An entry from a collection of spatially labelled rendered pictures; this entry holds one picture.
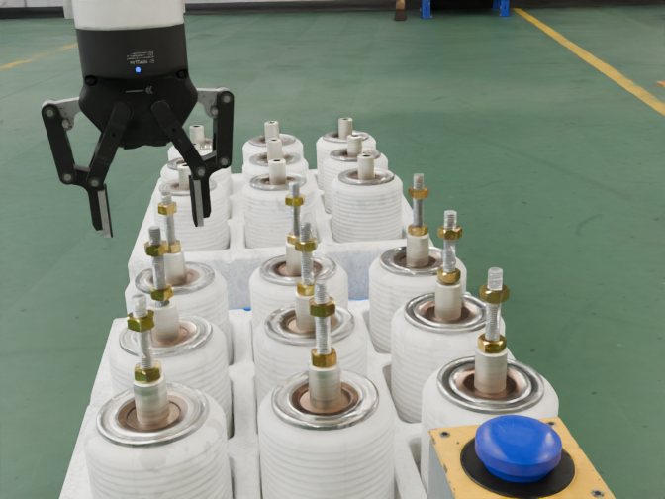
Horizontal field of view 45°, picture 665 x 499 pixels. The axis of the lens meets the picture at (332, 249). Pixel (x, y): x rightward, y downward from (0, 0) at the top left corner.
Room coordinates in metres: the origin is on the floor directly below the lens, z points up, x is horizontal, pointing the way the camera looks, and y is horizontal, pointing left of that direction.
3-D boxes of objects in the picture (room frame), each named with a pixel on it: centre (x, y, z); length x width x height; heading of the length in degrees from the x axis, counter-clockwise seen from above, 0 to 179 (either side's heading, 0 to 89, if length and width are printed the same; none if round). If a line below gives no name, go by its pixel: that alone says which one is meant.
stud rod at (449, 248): (0.61, -0.10, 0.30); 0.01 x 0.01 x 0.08
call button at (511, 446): (0.32, -0.09, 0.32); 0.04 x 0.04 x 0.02
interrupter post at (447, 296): (0.61, -0.10, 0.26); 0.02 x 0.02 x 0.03
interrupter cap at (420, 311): (0.61, -0.10, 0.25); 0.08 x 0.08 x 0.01
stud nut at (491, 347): (0.49, -0.11, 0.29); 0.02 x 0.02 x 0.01; 50
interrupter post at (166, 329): (0.59, 0.14, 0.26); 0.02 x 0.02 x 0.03
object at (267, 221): (1.02, 0.07, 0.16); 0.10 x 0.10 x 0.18
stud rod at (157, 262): (0.59, 0.14, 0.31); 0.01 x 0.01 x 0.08
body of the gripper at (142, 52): (0.59, 0.14, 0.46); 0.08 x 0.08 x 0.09
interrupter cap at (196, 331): (0.59, 0.14, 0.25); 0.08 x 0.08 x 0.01
